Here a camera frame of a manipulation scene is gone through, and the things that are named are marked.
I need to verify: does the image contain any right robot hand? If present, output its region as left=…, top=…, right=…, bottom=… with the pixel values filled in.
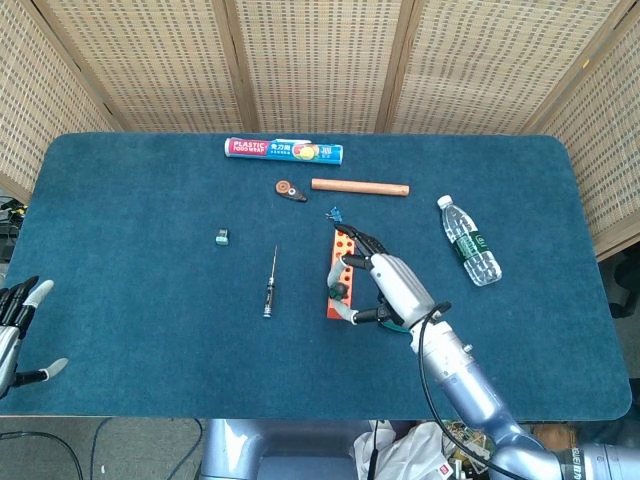
left=327, top=223, right=436, bottom=332

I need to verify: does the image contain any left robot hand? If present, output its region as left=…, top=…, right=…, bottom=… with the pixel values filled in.
left=0, top=275, right=70, bottom=399

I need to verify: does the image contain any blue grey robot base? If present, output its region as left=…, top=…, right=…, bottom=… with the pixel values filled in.
left=198, top=418, right=362, bottom=480

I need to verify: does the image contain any orange screwdriver holder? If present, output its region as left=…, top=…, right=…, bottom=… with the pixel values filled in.
left=325, top=227, right=362, bottom=320

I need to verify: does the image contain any clear water bottle green label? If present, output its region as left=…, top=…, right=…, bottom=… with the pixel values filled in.
left=436, top=194, right=503, bottom=288

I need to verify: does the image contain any wooden dowel rod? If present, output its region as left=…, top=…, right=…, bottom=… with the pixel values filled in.
left=310, top=177, right=411, bottom=198

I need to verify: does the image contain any black precision screwdriver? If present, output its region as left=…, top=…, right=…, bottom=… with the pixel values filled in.
left=262, top=244, right=279, bottom=319

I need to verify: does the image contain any blue carpet table mat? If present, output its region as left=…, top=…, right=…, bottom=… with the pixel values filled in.
left=0, top=132, right=634, bottom=421

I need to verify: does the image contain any orange black correction tape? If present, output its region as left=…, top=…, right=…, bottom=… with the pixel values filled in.
left=274, top=179, right=309, bottom=203

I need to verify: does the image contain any pile of circuit boards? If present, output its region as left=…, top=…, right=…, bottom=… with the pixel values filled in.
left=439, top=419, right=496, bottom=461

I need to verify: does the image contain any white plastic bag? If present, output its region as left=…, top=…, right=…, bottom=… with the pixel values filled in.
left=353, top=421, right=454, bottom=480

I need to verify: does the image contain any plastic food wrap box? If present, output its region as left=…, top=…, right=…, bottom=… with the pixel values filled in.
left=223, top=137, right=345, bottom=166

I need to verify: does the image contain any black office chair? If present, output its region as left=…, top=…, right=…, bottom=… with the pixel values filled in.
left=608, top=249, right=640, bottom=319

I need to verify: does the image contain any woven rattan folding screen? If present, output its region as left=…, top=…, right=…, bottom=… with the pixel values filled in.
left=0, top=0, right=640, bottom=261

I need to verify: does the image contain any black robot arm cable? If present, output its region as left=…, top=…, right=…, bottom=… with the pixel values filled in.
left=417, top=301, right=506, bottom=480

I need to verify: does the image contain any cables and equipment clutter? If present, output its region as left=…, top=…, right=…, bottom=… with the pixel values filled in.
left=0, top=197, right=24, bottom=264

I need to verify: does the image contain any black floor cable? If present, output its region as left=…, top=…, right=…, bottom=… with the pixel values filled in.
left=0, top=430, right=84, bottom=480

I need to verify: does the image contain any thin black hanging cable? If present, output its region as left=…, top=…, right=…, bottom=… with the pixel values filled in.
left=368, top=419, right=380, bottom=480

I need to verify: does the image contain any dark blue floor cable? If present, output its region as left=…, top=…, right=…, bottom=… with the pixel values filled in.
left=88, top=417, right=205, bottom=476

